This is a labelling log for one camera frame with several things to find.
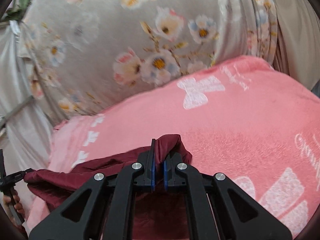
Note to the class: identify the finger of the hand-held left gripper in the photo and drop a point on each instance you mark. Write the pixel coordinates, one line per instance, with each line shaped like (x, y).
(21, 175)

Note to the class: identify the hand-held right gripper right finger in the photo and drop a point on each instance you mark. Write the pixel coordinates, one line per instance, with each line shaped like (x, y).
(165, 176)

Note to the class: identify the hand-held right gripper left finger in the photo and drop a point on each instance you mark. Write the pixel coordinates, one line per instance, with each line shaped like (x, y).
(153, 180)

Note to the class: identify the maroon puffer jacket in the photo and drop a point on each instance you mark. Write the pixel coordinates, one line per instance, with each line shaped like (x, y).
(75, 170)

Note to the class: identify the person's left hand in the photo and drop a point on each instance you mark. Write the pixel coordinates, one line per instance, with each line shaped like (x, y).
(18, 206)

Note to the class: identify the pink printed blanket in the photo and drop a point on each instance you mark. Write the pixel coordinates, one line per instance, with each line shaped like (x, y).
(225, 130)

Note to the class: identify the white curtain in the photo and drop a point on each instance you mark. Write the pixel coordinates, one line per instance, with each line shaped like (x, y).
(15, 80)

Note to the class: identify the grey floral quilt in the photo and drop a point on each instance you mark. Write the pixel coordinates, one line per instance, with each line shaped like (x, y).
(100, 42)

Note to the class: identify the beige curtain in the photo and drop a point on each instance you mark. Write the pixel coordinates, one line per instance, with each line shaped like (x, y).
(297, 30)

